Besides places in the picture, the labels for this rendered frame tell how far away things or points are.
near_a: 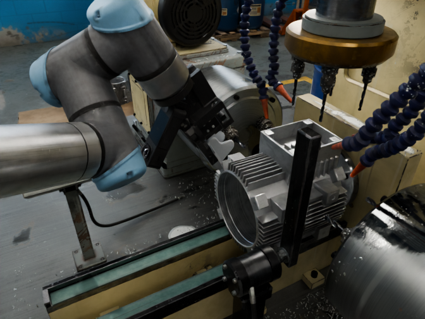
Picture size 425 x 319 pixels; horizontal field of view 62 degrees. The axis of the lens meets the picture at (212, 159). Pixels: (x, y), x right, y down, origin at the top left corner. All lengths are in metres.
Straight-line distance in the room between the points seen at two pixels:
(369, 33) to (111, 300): 0.66
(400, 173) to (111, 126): 0.50
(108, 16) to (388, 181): 0.55
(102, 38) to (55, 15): 5.57
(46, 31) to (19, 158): 5.74
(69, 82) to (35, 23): 5.57
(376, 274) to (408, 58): 0.46
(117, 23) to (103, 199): 0.70
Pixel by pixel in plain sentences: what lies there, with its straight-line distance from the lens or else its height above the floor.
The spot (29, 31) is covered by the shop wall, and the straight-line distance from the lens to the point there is 6.10.
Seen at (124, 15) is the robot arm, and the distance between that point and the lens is 0.49.
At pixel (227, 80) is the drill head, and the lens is 0.89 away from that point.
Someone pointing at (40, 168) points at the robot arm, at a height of 1.27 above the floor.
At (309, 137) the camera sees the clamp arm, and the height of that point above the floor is 1.25.
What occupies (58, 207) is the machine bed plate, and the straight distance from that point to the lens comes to 1.12.
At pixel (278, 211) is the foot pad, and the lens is 0.64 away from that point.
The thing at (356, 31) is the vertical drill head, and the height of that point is 1.35.
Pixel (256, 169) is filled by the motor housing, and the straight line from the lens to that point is 0.66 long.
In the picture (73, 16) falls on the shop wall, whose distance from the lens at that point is 6.11.
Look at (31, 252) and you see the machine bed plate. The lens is 1.02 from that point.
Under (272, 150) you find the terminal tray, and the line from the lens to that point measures 0.68.
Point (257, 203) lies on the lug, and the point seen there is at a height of 1.08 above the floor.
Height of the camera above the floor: 1.48
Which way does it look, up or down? 34 degrees down
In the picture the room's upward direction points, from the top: straight up
